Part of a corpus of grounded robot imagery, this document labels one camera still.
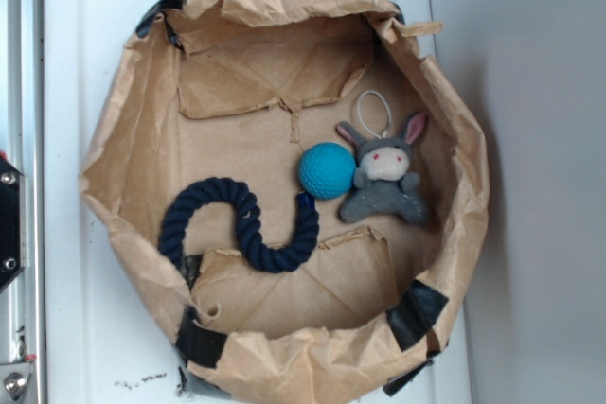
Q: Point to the brown paper bag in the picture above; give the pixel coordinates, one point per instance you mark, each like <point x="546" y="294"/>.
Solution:
<point x="238" y="89"/>

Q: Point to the gray plush bunny toy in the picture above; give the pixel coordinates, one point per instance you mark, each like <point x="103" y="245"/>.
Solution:
<point x="383" y="182"/>

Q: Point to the white plastic bin lid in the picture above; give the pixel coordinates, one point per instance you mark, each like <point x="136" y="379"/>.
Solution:
<point x="102" y="345"/>

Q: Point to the aluminum frame rail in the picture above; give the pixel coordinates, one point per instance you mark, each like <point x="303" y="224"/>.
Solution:
<point x="23" y="358"/>

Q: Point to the teal dimpled ball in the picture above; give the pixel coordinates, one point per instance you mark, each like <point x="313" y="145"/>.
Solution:
<point x="326" y="170"/>

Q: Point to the black metal bracket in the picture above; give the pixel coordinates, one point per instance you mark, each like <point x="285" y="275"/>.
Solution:
<point x="12" y="257"/>

